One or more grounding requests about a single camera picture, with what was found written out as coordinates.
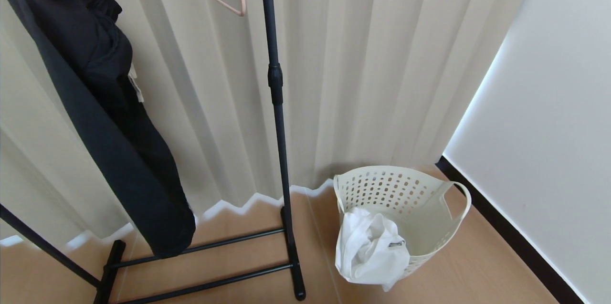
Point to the white garment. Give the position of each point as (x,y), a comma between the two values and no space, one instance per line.
(367,251)

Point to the black shorts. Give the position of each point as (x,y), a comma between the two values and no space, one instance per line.
(119,151)

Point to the black clothes rack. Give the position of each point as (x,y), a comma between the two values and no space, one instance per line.
(275,79)

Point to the white laundry basket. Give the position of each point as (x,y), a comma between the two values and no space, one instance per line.
(429,230)

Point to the beige curtain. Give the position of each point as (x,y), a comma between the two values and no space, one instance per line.
(382,56)

